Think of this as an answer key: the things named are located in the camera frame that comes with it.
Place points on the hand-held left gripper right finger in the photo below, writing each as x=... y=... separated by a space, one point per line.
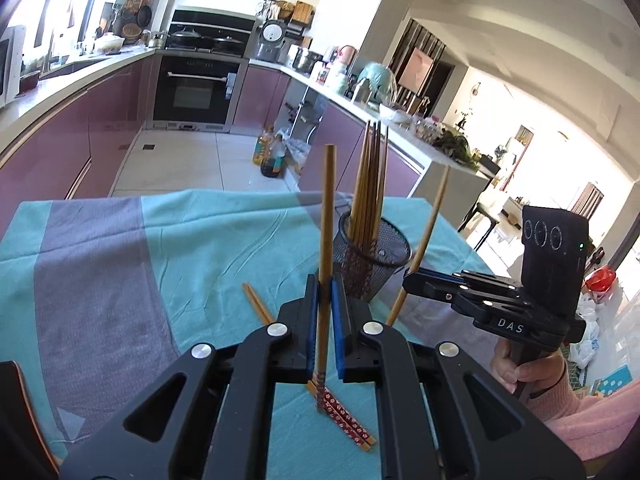
x=336 y=320

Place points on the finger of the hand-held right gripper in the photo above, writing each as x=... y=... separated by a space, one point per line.
x=430 y=287
x=475 y=280

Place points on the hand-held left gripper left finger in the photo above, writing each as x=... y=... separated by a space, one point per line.
x=314 y=310

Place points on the black mesh utensil holder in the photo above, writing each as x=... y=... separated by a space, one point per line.
x=390 y=260

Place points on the person's right forearm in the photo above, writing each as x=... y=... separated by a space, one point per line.
x=590 y=425

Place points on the person's right hand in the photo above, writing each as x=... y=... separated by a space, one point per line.
x=540 y=375

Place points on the red plastic basin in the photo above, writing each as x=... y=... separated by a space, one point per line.
x=600 y=279

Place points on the white plastic bag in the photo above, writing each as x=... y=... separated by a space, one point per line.
x=587 y=335

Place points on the teal and grey tablecloth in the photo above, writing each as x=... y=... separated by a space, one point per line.
x=200 y=285

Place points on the leafy green vegetables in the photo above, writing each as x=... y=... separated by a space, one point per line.
x=455 y=147

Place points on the dark sauce bottle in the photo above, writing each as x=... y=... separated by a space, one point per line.
x=273 y=160

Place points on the clear food container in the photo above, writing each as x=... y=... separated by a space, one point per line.
x=428 y=130

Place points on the yellow cooking oil bottle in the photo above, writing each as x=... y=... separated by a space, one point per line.
x=262 y=147

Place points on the white bowl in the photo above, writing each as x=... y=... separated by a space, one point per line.
x=392 y=113

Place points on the steel flask bottle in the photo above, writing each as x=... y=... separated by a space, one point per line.
x=361 y=91

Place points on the green air fryer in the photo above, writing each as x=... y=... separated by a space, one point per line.
x=377 y=80

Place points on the purple kitchen base cabinets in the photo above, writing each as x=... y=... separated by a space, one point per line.
x=75 y=135
x=260 y=95

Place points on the pink thermos jug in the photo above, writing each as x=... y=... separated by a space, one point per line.
x=346 y=56

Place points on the steel stockpot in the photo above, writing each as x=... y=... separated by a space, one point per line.
x=305 y=59

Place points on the black integrated stove oven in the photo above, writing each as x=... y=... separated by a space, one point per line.
x=190 y=90

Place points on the white and grey rice cooker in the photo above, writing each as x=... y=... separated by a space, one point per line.
x=271 y=40

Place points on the black lidded wok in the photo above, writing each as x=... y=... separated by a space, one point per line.
x=186 y=35
x=227 y=42

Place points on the wooden cutting board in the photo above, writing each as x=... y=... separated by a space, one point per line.
x=302 y=11

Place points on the steel kettle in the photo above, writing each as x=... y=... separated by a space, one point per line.
x=157 y=40

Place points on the dark wooden chair back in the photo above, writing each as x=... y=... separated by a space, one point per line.
x=20 y=420

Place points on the woven bamboo basket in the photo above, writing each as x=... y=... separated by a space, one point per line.
x=131 y=31

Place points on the white casserole pot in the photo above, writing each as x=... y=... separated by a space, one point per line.
x=109 y=44

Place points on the black hanging frying pan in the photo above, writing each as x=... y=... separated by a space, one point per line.
x=144 y=15

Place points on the dark red bowl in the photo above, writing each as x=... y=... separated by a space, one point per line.
x=30 y=82

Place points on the white microwave oven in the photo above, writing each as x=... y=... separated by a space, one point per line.
x=12 y=60

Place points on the large kitchen window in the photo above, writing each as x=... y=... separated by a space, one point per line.
x=50 y=0

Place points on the pink wall picture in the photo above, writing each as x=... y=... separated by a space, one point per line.
x=416 y=69

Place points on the black wall storage rack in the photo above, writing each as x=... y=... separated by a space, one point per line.
x=295 y=27

